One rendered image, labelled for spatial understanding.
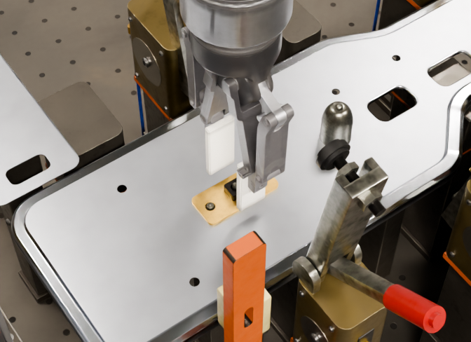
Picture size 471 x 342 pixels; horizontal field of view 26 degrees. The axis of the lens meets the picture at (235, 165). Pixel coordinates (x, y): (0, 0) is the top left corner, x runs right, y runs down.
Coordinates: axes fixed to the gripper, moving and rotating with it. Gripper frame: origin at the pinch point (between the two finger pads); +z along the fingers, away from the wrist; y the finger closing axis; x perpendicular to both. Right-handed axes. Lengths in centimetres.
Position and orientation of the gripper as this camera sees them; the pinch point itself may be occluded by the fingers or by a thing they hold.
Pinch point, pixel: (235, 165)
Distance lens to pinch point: 97.3
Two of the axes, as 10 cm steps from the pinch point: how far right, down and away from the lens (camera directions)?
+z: 0.0, 5.9, 8.1
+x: -8.2, 4.6, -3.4
